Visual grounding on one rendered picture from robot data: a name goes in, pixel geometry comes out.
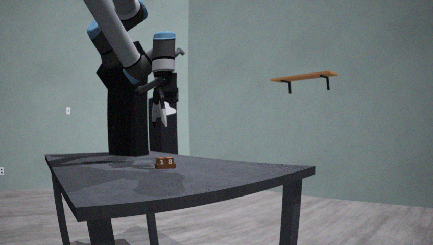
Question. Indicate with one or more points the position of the brown wooden tray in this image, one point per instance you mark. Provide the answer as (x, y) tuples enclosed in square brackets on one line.
[(164, 166)]

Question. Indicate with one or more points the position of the orange number cube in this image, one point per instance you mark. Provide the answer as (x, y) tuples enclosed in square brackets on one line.
[(169, 160), (160, 160)]

